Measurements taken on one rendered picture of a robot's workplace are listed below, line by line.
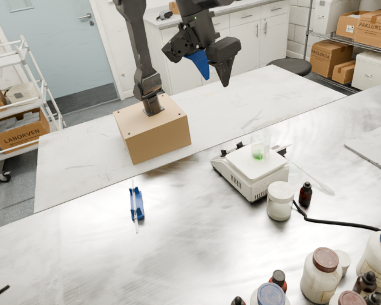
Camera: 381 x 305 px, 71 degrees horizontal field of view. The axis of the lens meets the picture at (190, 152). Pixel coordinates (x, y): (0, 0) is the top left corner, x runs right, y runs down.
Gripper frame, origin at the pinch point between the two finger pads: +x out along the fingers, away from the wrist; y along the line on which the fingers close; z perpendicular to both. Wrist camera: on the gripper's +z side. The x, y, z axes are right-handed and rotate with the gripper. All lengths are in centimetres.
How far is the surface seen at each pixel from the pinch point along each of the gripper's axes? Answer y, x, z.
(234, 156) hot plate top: 0.4, 24.7, 1.3
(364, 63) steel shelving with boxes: -112, 108, -201
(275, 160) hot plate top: 7.9, 26.8, -5.8
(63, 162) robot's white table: -43, 21, 47
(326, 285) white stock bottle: 35.9, 29.4, 8.3
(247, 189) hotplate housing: 8.7, 29.0, 4.6
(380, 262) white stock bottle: 38.1, 29.8, -1.5
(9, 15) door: -290, -37, 56
